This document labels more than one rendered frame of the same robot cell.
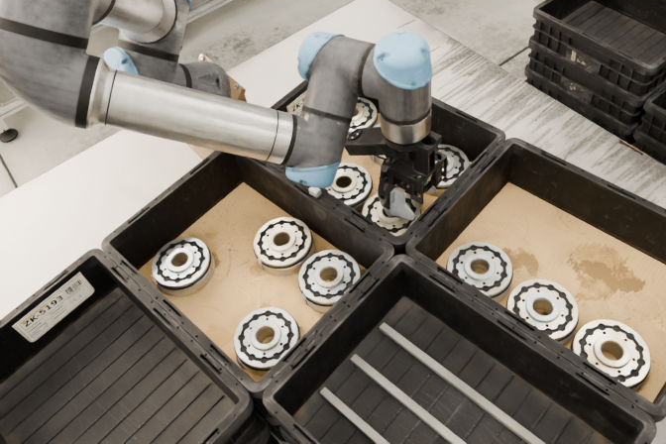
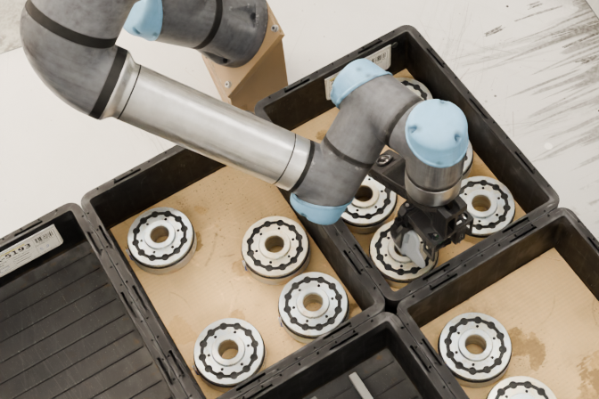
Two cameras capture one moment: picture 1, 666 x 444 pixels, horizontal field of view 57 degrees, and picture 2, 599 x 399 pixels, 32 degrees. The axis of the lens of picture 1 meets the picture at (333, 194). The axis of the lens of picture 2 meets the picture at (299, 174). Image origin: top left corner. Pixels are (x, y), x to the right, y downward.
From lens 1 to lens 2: 58 cm
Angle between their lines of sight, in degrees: 12
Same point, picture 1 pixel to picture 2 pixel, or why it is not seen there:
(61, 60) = (90, 61)
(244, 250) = (232, 240)
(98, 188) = not seen: hidden behind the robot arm
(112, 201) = not seen: hidden behind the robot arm
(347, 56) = (381, 108)
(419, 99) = (445, 175)
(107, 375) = (59, 337)
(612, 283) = not seen: outside the picture
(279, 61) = not seen: outside the picture
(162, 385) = (111, 365)
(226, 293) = (200, 285)
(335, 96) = (359, 142)
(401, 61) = (430, 142)
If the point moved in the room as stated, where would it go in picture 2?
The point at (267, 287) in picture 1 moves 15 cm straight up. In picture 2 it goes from (244, 292) to (232, 248)
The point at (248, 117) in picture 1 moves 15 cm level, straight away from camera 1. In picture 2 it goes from (262, 143) to (261, 49)
